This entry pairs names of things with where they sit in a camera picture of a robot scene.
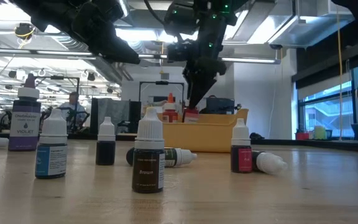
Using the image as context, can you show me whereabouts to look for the small blue-label dropper bottle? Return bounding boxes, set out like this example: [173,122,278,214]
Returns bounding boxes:
[35,108,69,180]

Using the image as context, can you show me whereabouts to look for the grey cloth cover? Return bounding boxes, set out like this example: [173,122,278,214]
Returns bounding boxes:
[90,98,141,134]

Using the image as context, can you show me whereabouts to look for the black equipment case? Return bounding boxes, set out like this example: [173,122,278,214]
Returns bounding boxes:
[206,96,236,115]

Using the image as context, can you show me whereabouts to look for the long ceiling light strip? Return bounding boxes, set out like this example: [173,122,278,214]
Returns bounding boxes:
[0,47,281,65]

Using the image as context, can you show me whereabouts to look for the yellow plastic bin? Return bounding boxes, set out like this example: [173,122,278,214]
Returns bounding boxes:
[157,108,250,153]

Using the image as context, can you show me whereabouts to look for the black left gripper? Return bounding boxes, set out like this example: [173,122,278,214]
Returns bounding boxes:
[11,0,141,65]

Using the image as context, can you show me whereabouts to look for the black-framed whiteboard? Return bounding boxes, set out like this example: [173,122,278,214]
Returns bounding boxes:
[139,80,185,108]

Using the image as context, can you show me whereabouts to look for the small pink-label dropper bottle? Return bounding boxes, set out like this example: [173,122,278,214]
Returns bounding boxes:
[230,118,254,174]

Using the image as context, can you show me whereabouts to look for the black metal frame stand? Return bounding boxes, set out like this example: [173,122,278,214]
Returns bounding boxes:
[34,75,81,94]

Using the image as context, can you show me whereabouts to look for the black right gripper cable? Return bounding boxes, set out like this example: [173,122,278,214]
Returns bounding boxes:
[143,0,181,43]

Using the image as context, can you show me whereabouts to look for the small black dropper bottle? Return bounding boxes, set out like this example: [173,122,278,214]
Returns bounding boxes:
[95,116,116,166]

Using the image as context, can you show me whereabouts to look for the yellow cable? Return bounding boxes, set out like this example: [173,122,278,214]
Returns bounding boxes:
[336,6,344,141]

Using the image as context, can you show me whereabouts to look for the large pink food coloring bottle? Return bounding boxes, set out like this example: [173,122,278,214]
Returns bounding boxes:
[182,100,200,124]

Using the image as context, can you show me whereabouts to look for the small brown dropper bottle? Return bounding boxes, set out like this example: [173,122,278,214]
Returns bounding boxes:
[131,107,166,194]

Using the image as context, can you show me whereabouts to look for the large orange food coloring bottle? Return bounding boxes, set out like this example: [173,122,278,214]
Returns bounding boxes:
[162,92,180,123]

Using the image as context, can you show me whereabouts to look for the black aluminium table frame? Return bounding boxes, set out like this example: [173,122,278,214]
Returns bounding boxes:
[0,129,358,153]

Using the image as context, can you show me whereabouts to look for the small dark dropper bottle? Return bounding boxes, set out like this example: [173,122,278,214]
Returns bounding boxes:
[252,151,288,176]

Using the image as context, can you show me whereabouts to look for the black ceiling-hung device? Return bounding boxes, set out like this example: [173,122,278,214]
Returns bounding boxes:
[14,22,37,41]

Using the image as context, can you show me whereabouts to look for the green container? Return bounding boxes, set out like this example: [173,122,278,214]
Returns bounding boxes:
[313,125,328,140]

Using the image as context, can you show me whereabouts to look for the large violet food coloring bottle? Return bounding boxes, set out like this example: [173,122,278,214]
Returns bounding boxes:
[8,73,42,152]

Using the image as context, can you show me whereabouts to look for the small green dropper bottle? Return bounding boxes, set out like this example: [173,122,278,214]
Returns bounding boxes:
[126,147,198,169]

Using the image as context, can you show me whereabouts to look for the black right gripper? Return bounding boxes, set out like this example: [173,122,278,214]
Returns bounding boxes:
[181,17,228,110]

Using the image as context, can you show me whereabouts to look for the person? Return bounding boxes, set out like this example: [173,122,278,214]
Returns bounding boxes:
[57,91,88,131]

